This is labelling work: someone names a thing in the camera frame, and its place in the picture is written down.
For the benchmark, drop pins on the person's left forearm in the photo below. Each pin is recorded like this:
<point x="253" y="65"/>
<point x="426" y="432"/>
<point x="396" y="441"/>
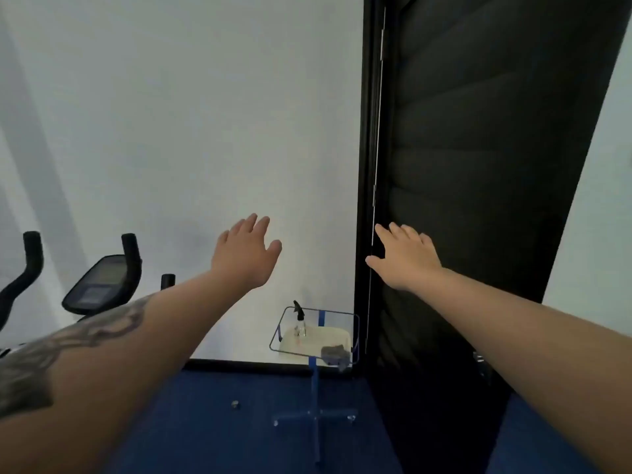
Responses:
<point x="123" y="360"/>

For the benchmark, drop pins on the person's left middle finger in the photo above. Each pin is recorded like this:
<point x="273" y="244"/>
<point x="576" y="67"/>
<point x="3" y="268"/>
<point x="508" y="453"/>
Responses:
<point x="250" y="223"/>

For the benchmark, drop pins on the clear spray bottle black nozzle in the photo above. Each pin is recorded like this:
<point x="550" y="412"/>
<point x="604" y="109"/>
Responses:
<point x="299" y="323"/>

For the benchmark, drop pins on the person's right hand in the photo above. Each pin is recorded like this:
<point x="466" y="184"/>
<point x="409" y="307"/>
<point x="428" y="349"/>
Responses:
<point x="410" y="261"/>

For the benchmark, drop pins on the black baseboard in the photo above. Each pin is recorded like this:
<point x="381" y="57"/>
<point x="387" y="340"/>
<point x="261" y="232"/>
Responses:
<point x="256" y="366"/>

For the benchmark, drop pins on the person's left thumb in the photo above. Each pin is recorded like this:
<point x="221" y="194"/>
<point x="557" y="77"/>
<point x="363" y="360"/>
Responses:
<point x="274" y="250"/>

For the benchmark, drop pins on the grey cloth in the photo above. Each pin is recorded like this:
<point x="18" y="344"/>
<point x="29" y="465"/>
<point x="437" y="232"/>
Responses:
<point x="335" y="355"/>

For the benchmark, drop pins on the person's right middle finger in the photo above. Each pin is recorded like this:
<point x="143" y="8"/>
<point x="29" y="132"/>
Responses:
<point x="397" y="232"/>

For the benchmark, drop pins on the black exercise bike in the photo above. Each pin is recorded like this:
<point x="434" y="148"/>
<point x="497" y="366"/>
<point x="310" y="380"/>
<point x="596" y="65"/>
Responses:
<point x="24" y="276"/>

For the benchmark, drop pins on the person's left little finger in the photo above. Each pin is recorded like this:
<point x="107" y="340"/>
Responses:
<point x="223" y="237"/>

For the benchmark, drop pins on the black door frame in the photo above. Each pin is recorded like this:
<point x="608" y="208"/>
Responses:
<point x="368" y="118"/>

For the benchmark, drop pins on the person's right little finger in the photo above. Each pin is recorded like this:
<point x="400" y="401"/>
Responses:
<point x="426" y="240"/>

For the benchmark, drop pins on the black bike console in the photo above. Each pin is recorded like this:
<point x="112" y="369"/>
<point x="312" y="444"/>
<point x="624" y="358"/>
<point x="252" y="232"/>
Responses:
<point x="101" y="285"/>

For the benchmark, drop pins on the person's right thumb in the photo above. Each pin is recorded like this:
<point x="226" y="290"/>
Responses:
<point x="375" y="263"/>

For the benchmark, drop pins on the black door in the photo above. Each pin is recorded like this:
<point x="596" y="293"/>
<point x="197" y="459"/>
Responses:
<point x="474" y="143"/>

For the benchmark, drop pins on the white plastic tray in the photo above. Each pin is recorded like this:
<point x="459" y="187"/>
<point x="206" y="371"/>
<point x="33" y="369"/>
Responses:
<point x="321" y="340"/>

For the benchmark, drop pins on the person's left hand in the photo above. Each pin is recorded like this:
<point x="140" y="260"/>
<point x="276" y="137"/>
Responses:
<point x="244" y="256"/>

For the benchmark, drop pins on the person's right forearm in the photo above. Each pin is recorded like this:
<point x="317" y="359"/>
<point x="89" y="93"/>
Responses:
<point x="533" y="350"/>

